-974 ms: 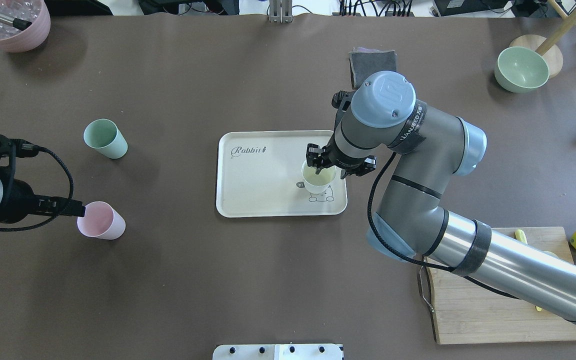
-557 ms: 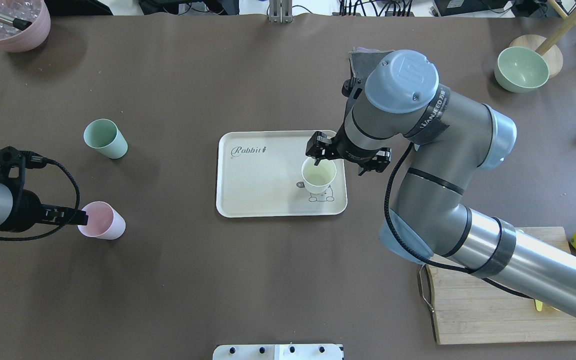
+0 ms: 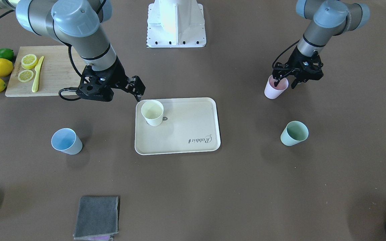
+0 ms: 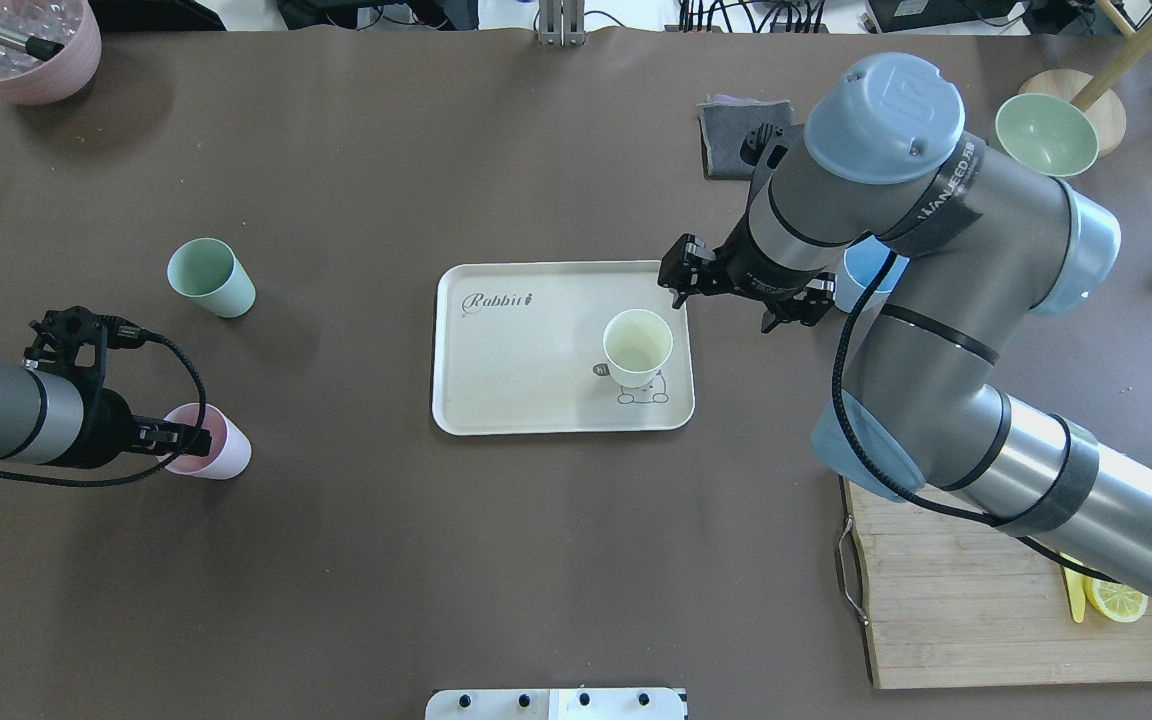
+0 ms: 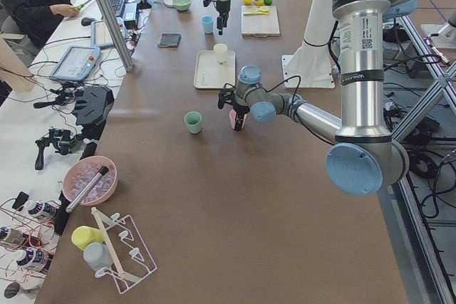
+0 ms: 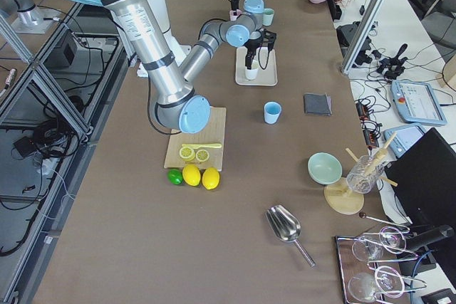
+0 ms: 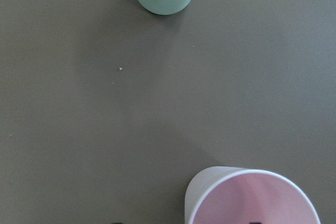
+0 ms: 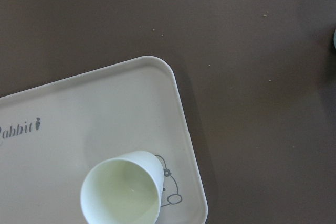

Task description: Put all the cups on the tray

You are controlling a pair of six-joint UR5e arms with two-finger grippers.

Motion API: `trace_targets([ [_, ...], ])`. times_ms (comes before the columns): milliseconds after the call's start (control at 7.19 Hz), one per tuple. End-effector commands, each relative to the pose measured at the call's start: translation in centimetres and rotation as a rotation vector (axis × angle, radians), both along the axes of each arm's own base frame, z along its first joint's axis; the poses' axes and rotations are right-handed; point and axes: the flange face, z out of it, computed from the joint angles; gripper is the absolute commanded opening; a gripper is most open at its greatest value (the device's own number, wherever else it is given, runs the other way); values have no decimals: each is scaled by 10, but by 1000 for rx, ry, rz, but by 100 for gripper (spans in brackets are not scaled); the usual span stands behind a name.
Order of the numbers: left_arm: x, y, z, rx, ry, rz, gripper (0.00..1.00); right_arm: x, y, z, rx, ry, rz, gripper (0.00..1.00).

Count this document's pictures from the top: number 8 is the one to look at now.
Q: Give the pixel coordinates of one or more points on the cream yellow cup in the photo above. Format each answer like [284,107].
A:
[124,189]

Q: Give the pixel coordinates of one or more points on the blue cup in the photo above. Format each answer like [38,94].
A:
[334,38]

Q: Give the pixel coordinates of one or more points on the cream rabbit tray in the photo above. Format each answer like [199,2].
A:
[54,134]

